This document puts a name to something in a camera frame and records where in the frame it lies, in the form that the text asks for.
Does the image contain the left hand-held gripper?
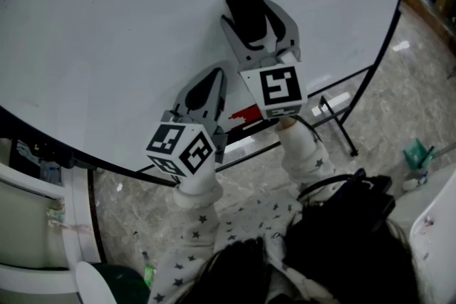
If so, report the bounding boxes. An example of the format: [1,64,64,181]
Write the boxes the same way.
[144,68,229,178]

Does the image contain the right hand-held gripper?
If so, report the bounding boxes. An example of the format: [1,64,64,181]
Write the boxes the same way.
[220,0,309,120]

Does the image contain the black rectangular eraser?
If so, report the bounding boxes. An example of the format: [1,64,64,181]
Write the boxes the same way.
[224,0,269,44]

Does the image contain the person's right forearm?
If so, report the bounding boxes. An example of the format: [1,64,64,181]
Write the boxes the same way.
[274,117,338,196]

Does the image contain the person's left forearm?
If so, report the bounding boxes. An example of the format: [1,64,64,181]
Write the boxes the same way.
[147,170,225,304]

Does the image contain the black shoulder bag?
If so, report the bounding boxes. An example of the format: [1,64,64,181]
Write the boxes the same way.
[284,169,396,261]

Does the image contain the person's star-patterned white top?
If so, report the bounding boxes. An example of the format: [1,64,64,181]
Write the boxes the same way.
[209,194,343,304]

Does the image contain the brown wooden ledge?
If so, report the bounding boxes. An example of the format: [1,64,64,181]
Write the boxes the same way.
[402,0,456,54]

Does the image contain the clear plastic container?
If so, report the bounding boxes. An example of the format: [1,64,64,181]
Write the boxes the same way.
[38,159,61,186]

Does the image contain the black electronic device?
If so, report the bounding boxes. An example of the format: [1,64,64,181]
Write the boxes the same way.
[9,138,72,186]

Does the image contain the green bottle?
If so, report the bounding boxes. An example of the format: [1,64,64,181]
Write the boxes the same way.
[141,251,157,288]

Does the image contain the green plastic dustpan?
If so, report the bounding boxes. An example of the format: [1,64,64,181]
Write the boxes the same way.
[403,137,436,170]

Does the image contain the small white bottle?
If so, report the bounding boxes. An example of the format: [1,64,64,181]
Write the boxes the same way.
[402,170,428,192]

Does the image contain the white shelf cabinet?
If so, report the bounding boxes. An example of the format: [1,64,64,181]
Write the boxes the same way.
[0,162,104,304]

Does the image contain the white stained table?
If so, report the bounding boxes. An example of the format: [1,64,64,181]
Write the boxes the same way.
[408,172,456,304]

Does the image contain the white board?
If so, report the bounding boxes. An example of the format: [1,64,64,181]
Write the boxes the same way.
[0,0,413,188]

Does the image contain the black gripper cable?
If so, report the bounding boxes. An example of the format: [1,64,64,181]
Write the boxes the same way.
[295,117,322,144]

